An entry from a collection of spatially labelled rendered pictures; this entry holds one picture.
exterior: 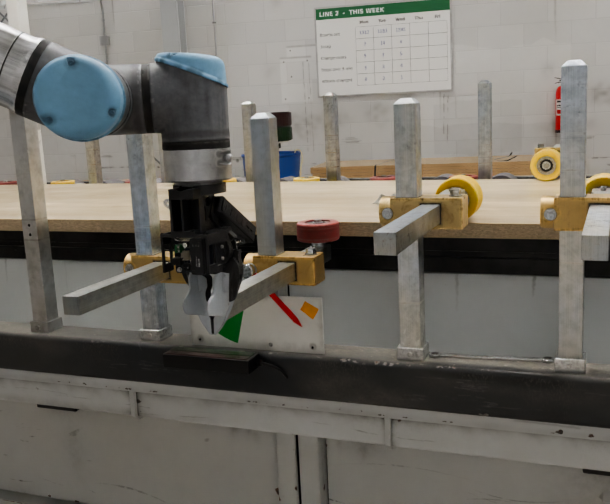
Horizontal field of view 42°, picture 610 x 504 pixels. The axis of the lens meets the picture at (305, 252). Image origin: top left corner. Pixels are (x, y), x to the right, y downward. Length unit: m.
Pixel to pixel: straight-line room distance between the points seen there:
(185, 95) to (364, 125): 7.56
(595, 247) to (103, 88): 0.58
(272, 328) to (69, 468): 0.89
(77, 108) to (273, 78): 7.93
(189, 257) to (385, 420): 0.52
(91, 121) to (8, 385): 1.02
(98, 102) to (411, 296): 0.63
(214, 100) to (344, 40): 7.57
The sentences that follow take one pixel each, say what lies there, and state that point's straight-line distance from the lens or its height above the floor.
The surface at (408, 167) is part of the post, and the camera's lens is 1.26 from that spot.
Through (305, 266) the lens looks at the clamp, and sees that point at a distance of 1.33.
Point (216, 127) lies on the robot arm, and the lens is 1.03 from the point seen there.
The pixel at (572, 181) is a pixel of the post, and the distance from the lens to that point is 1.22.
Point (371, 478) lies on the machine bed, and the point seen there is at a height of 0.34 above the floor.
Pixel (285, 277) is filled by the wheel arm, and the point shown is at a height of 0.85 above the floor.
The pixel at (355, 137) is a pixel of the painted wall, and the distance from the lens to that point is 8.57.
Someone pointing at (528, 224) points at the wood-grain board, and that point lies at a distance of 1.42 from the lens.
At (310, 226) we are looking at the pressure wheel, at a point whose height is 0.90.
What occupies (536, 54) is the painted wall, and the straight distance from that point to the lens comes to 8.40.
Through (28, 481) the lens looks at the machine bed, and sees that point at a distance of 2.22.
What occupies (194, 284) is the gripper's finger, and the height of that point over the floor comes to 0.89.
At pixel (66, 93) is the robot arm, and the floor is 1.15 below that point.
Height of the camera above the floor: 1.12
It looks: 11 degrees down
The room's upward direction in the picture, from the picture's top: 3 degrees counter-clockwise
